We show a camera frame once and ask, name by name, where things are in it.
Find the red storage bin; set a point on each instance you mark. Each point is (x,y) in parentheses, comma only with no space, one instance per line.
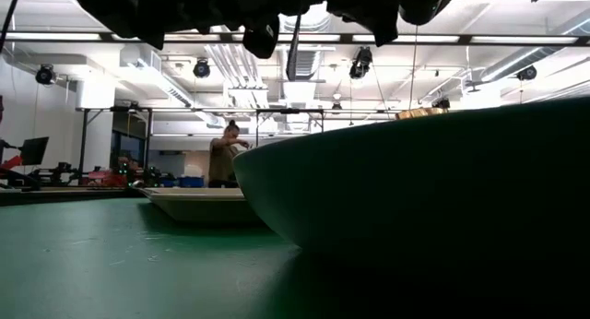
(107,179)

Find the black computer monitor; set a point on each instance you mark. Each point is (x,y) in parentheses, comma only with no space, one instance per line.
(34,151)

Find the beige plastic tray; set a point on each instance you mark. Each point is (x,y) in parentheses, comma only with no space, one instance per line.
(198,208)

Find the blue storage bin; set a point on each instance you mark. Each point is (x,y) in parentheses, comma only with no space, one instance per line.
(190,182)

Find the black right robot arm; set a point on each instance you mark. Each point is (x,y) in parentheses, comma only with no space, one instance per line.
(428,3)

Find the black metal frame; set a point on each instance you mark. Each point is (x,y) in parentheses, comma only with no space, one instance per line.
(84,144)

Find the teal round plate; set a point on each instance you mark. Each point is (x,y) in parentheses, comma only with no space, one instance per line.
(415,180)

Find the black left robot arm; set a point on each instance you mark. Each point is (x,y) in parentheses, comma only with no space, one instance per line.
(106,5)

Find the dark workbench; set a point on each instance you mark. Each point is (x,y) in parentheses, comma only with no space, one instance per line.
(60,195)

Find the person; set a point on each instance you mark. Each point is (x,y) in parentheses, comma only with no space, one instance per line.
(222,162)

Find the overhead light bar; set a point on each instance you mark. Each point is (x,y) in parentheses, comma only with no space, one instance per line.
(415,38)

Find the black ceiling spotlight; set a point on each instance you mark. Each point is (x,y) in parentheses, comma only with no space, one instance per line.
(201,68)
(45,74)
(361,63)
(527,73)

